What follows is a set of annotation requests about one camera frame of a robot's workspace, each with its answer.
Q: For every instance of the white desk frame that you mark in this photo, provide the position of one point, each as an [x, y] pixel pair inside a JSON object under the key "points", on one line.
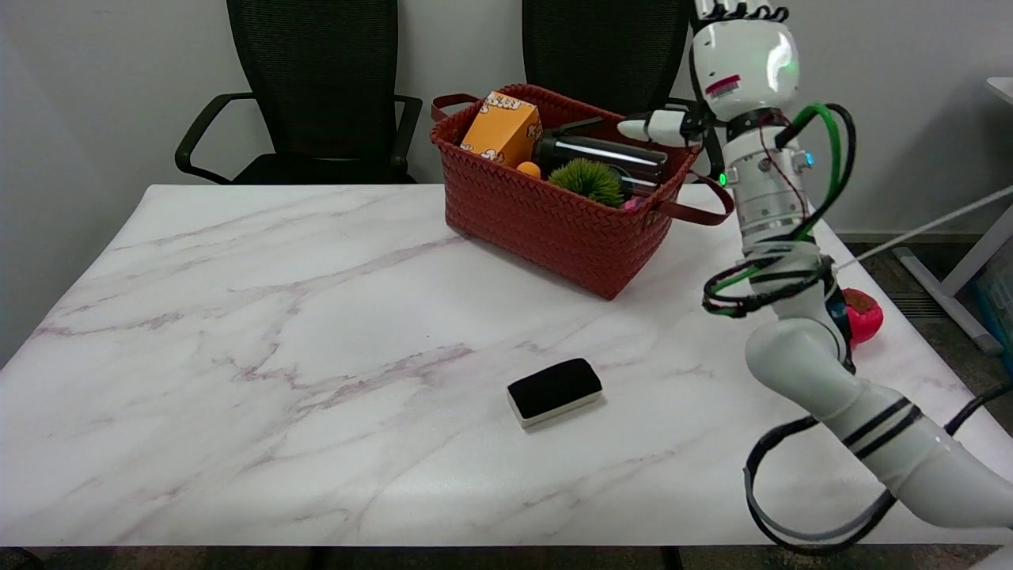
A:
{"points": [[950, 289]]}

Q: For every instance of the small orange fruit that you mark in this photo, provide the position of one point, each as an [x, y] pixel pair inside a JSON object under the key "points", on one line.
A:
{"points": [[529, 169]]}

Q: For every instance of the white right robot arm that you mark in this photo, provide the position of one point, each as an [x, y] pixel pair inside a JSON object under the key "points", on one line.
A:
{"points": [[799, 348]]}

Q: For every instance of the blue translucent storage box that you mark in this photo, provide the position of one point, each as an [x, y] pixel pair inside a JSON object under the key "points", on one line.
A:
{"points": [[999, 297]]}

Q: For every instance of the red toy persimmon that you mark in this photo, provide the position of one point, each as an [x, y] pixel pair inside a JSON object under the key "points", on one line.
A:
{"points": [[866, 317]]}

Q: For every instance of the black whiteboard eraser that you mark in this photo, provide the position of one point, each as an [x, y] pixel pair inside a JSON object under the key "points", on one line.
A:
{"points": [[552, 388]]}

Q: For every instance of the orange cardboard box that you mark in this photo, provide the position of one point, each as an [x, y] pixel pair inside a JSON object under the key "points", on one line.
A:
{"points": [[500, 131]]}

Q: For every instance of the green spiky ball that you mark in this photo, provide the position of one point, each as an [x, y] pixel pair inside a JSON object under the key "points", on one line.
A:
{"points": [[587, 179]]}

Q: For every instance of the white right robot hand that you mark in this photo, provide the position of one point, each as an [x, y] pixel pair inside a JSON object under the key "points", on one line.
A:
{"points": [[744, 63]]}

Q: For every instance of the black mesh office chair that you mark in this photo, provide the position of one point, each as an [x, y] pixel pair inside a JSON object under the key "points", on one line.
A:
{"points": [[316, 79], [605, 47]]}

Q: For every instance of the black glossy bottle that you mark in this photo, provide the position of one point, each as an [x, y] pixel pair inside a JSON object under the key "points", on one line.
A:
{"points": [[601, 154]]}

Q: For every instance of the red woven basket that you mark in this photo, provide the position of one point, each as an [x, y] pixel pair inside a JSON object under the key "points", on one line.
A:
{"points": [[546, 229]]}

